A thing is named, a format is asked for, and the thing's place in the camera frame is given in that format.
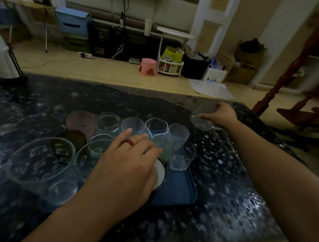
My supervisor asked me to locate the white ribbed appliance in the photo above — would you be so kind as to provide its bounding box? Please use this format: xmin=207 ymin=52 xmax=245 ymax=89
xmin=0 ymin=35 xmax=28 ymax=84

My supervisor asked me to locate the large cat print glass bowl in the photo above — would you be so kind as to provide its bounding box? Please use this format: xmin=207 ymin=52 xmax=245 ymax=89
xmin=9 ymin=137 xmax=78 ymax=206

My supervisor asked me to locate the clear plastic sheet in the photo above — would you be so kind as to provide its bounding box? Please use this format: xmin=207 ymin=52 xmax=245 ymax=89
xmin=188 ymin=79 xmax=237 ymax=100

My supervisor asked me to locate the dark cup with white inside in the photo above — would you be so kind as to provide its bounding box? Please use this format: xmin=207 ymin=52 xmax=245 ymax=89
xmin=152 ymin=158 xmax=167 ymax=193

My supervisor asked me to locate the clear wavy rim glass cup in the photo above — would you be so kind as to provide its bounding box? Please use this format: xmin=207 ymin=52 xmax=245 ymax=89
xmin=145 ymin=118 xmax=169 ymax=139

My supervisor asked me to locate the white side table with rack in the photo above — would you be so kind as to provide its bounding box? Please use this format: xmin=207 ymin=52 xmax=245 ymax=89
xmin=156 ymin=26 xmax=195 ymax=77

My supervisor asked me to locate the frosted tapered glass cup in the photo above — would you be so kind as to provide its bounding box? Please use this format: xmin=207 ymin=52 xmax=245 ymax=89
xmin=166 ymin=123 xmax=190 ymax=151

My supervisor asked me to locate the small cat print glass bowl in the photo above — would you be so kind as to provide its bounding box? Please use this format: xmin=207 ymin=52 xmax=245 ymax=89
xmin=75 ymin=139 xmax=113 ymax=181

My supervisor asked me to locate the black bag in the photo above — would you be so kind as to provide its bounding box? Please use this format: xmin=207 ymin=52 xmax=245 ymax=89
xmin=181 ymin=52 xmax=212 ymax=80

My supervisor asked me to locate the white storage box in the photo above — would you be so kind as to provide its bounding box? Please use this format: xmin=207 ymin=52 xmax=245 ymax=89
xmin=202 ymin=66 xmax=227 ymax=84

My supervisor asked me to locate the person's right hand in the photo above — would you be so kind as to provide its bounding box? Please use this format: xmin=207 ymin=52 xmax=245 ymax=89
xmin=199 ymin=102 xmax=240 ymax=130

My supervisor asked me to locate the person's right forearm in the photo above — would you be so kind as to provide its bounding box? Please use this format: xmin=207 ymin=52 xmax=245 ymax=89
xmin=225 ymin=120 xmax=319 ymax=242

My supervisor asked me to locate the clear angular glass cup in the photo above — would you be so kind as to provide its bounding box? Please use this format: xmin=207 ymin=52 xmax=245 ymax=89
xmin=169 ymin=140 xmax=197 ymax=172

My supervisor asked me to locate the pink plastic stool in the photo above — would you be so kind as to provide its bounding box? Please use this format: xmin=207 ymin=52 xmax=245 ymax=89
xmin=139 ymin=58 xmax=158 ymax=77

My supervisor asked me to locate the tall white cup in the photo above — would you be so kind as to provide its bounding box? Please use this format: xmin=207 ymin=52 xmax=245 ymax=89
xmin=144 ymin=19 xmax=154 ymax=37

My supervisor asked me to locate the black low cabinet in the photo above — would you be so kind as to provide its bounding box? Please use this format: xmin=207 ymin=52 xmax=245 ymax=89
xmin=88 ymin=22 xmax=183 ymax=63

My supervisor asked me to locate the blue plastic tray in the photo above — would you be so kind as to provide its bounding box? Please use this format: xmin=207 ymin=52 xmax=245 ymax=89
xmin=45 ymin=162 xmax=197 ymax=212

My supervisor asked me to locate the clear short glass cup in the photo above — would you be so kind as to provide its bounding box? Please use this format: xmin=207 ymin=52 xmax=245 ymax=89
xmin=90 ymin=132 xmax=115 ymax=142
xmin=96 ymin=112 xmax=121 ymax=133

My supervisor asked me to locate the brown paper bag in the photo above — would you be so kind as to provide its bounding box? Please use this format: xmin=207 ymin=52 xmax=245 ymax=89
xmin=234 ymin=38 xmax=268 ymax=68

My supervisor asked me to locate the person's left hand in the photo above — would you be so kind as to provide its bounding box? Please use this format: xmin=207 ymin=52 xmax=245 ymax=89
xmin=82 ymin=128 xmax=164 ymax=225

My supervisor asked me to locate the person's left forearm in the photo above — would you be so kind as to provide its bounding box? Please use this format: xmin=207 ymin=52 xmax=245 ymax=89
xmin=22 ymin=186 xmax=120 ymax=242

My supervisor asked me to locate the green frosted glass cup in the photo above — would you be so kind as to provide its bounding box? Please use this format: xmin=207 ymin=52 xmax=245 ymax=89
xmin=149 ymin=138 xmax=173 ymax=162

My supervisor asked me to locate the dark brown cup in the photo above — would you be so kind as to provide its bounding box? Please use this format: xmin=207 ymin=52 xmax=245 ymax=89
xmin=51 ymin=130 xmax=88 ymax=164

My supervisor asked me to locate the cardboard box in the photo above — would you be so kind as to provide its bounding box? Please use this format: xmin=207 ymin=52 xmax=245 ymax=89
xmin=216 ymin=53 xmax=259 ymax=85

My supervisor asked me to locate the blue storage box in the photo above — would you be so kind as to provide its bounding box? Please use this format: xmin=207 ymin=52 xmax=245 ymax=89
xmin=54 ymin=7 xmax=92 ymax=39

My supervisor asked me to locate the yellow green bag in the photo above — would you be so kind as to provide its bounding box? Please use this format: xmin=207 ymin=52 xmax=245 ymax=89
xmin=161 ymin=46 xmax=185 ymax=63

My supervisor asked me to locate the desk with white legs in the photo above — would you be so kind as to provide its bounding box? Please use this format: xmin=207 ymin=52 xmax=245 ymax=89
xmin=0 ymin=0 xmax=58 ymax=53

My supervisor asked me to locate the green storage drawer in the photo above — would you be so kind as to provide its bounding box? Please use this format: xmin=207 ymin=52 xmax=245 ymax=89
xmin=62 ymin=35 xmax=91 ymax=54

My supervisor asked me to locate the clear round glass cup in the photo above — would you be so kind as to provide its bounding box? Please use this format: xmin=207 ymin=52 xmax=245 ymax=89
xmin=189 ymin=104 xmax=223 ymax=132

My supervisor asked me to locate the red brown wooden chair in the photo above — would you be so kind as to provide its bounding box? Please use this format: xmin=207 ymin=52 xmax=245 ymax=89
xmin=251 ymin=27 xmax=319 ymax=131

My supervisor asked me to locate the frosted bluish glass cup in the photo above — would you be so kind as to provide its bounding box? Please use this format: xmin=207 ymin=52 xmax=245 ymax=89
xmin=121 ymin=117 xmax=146 ymax=135

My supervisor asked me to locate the pink frosted glass cup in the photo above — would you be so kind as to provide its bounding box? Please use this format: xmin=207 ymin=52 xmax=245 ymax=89
xmin=66 ymin=111 xmax=96 ymax=140

